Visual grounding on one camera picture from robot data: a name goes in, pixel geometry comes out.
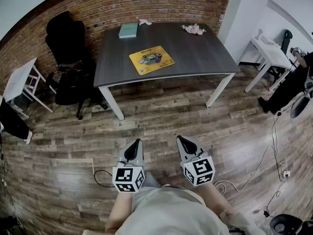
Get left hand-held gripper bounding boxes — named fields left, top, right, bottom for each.
left=112, top=138, right=146, bottom=193

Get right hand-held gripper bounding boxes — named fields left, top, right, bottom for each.
left=176, top=135, right=215, bottom=187

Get yellow printed mouse pad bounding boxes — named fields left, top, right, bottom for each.
left=129, top=45, right=176, bottom=76

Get person's left forearm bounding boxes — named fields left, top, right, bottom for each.
left=105, top=191, right=134, bottom=232

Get person's right forearm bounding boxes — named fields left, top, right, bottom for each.
left=198, top=181, right=237, bottom=220

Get person's jeans leg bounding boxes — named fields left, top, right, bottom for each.
left=141, top=171, right=162, bottom=188

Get person's white shirt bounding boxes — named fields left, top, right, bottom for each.
left=83, top=186, right=267, bottom=235

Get dark grey table white legs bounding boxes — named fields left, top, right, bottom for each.
left=93, top=22, right=242, bottom=121

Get pink flower sprig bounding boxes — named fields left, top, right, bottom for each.
left=181, top=23, right=206, bottom=36

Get black round stool base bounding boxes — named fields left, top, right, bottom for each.
left=270, top=213, right=304, bottom=235

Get teal book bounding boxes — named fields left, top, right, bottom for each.
left=118, top=23, right=139, bottom=39

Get white desk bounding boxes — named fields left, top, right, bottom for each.
left=244, top=36, right=300, bottom=93

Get black office chair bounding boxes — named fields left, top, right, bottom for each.
left=45, top=10, right=109, bottom=120

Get small white side table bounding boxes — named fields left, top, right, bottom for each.
left=3, top=57, right=57, bottom=119

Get black floor cable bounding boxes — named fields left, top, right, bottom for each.
left=94, top=170, right=114, bottom=188

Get white floor cable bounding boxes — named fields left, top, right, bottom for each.
left=215, top=144, right=291, bottom=195

